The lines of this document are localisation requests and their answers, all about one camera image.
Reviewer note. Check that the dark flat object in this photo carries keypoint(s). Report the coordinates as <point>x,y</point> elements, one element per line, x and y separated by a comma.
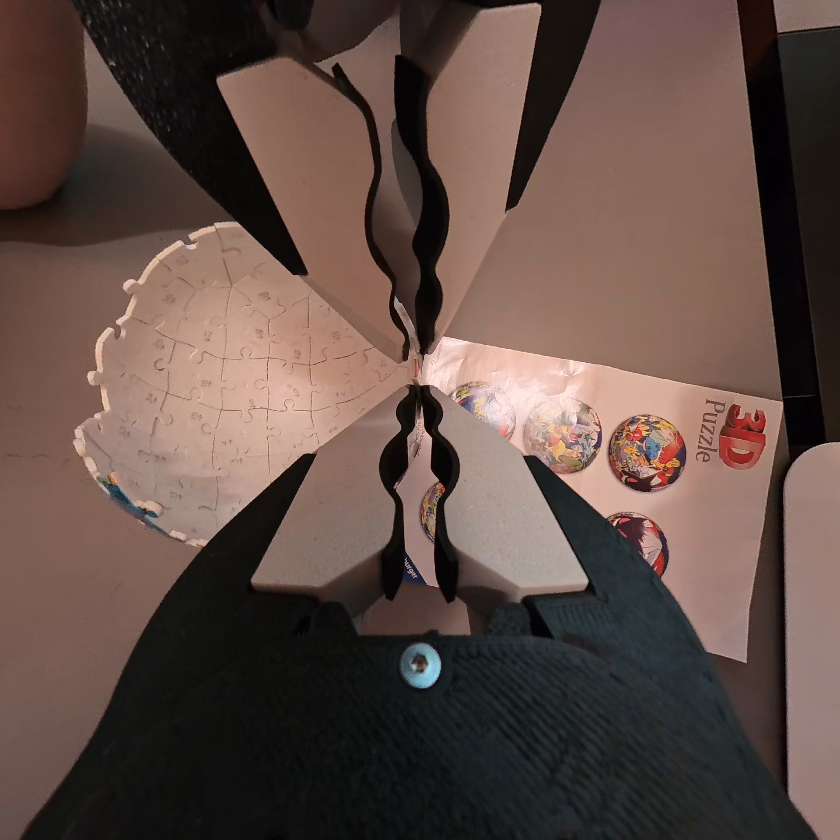
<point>768,197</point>

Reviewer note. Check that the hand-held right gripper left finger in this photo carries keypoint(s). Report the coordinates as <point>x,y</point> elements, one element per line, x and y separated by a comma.
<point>321,525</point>

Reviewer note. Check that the white curved puzzle shell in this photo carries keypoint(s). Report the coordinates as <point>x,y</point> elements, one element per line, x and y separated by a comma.
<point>229,394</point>

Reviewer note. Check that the beige desk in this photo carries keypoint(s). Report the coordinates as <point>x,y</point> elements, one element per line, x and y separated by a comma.
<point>65,590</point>

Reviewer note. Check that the person's left forearm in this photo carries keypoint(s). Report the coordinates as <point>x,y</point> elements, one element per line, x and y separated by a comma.
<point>39,98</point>

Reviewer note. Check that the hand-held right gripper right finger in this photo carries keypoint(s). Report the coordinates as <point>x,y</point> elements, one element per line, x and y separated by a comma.
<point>512,525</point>

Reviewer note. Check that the printed puzzle leaflet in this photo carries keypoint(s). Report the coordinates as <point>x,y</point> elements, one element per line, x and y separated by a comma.
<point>715,525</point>

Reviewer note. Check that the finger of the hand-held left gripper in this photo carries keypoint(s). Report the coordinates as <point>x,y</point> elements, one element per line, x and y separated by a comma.
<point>479,98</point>
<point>295,164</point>

